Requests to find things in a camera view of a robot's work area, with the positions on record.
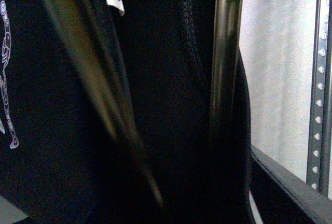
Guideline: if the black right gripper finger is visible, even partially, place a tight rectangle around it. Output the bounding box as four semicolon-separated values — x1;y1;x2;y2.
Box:
251;146;331;223

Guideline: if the black printed t-shirt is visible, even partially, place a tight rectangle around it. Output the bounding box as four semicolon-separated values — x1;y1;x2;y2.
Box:
1;0;253;223

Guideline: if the grey perforated metal upright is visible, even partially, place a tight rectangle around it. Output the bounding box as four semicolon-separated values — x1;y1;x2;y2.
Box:
306;0;331;197

